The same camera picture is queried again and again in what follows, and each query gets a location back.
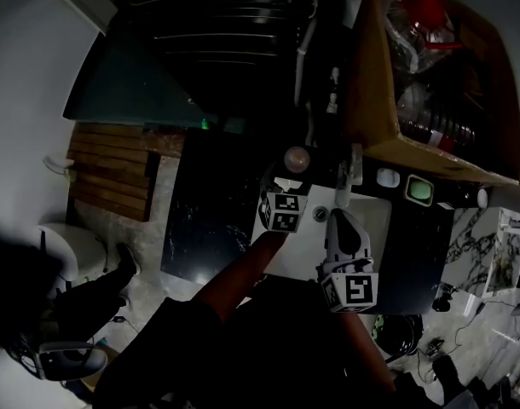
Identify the person's dark clothing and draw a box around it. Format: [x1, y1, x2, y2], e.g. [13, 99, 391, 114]
[91, 277, 431, 409]

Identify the wooden slat board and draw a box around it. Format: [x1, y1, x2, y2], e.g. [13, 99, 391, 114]
[66, 123, 161, 223]

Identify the black countertop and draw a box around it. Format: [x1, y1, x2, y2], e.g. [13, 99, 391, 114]
[159, 127, 456, 317]

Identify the green soap dish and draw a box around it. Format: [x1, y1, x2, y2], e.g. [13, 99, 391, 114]
[403, 174, 436, 208]

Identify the small pinkish bottle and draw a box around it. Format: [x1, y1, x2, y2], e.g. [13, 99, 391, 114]
[283, 144, 312, 175]

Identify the person's right forearm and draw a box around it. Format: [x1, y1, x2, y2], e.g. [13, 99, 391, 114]
[336, 308, 398, 394]

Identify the white hose valve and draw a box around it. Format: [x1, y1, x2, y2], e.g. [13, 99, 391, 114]
[326, 66, 343, 115]

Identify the person's left forearm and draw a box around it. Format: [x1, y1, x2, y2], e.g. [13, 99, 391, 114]
[194, 229, 289, 320]

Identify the black floor cable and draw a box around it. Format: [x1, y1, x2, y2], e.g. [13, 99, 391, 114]
[415, 300, 487, 385]

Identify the white soap dish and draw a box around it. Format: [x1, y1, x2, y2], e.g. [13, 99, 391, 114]
[375, 167, 402, 189]

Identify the white toilet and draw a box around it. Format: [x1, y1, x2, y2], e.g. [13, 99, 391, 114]
[35, 222, 108, 281]

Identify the white sink basin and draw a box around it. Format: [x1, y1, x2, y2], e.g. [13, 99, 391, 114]
[248, 180, 394, 281]

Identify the red plastic item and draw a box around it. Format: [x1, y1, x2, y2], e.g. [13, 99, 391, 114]
[391, 0, 464, 51]

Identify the white wall fixture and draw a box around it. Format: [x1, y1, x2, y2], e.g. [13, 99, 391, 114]
[42, 155, 77, 179]

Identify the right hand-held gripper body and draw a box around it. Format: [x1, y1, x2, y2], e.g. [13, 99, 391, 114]
[315, 256, 380, 314]

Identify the brown cardboard box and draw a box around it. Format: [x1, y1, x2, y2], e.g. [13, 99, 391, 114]
[342, 0, 520, 187]

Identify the chrome faucet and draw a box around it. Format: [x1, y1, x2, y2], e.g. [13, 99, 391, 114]
[335, 142, 364, 209]

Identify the white marble-pattern box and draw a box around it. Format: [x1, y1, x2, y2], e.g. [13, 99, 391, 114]
[437, 205, 520, 302]

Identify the grey drain hose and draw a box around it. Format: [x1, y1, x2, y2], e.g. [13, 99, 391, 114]
[293, 0, 320, 107]

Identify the clear plastic bag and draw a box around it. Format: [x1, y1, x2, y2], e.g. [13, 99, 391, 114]
[385, 0, 430, 76]

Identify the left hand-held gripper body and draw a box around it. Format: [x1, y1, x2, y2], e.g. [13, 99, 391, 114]
[251, 176, 313, 233]

